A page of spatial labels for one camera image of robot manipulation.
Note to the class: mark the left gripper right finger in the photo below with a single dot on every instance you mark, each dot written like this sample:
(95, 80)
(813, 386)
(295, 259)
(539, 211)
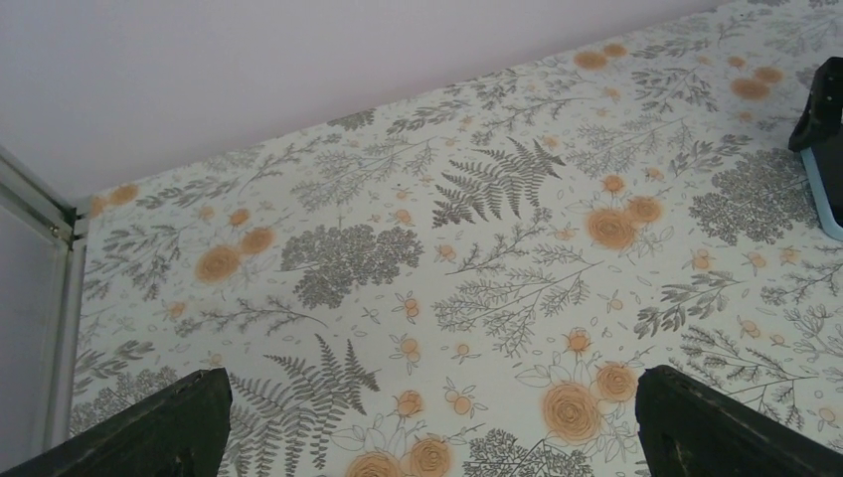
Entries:
(688, 429)

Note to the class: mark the floral patterned table mat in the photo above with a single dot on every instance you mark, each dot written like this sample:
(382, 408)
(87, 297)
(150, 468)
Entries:
(470, 282)

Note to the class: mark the left aluminium corner post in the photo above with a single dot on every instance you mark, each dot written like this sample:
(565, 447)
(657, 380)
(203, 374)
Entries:
(41, 275)

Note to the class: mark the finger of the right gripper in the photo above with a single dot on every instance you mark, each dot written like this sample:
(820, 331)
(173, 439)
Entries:
(821, 117)

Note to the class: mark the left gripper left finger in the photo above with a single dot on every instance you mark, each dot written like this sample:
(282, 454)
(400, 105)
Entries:
(181, 430)

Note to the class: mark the phone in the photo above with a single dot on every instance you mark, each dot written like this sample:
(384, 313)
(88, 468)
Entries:
(823, 165)

